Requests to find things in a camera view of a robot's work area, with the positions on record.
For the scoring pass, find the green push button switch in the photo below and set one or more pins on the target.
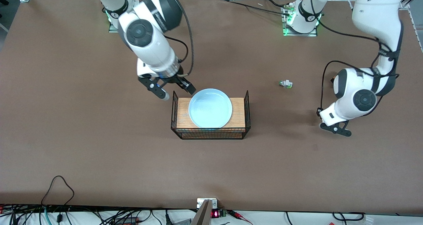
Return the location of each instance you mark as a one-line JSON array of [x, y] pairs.
[[286, 84]]

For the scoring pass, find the red digit display module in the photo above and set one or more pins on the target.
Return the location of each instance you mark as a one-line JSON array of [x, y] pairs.
[[215, 214]]

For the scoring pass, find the red probe lead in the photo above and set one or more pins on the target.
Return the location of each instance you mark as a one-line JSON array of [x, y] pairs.
[[239, 215]]

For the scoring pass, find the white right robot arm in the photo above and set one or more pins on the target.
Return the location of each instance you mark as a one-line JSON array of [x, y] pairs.
[[145, 33]]

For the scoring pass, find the black power adapter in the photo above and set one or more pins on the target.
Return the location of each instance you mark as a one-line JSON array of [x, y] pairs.
[[127, 220]]

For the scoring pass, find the silver metal bracket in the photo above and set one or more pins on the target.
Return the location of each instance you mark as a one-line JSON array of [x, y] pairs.
[[201, 202]]

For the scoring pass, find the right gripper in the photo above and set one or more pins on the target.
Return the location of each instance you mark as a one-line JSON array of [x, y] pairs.
[[177, 80]]

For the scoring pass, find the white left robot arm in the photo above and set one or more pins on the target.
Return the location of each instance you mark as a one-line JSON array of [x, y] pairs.
[[363, 99]]

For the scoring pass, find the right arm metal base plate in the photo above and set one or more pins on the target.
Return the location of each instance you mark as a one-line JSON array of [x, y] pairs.
[[111, 27]]

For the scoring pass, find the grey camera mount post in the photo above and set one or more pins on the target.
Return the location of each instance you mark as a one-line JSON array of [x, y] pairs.
[[202, 216]]

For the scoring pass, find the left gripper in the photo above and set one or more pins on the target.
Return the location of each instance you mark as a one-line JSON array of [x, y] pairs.
[[318, 112]]

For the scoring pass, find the light blue round plate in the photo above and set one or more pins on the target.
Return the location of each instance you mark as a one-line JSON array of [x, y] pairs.
[[210, 107]]

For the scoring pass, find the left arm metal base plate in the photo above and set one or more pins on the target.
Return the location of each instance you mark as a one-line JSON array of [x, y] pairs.
[[287, 31]]

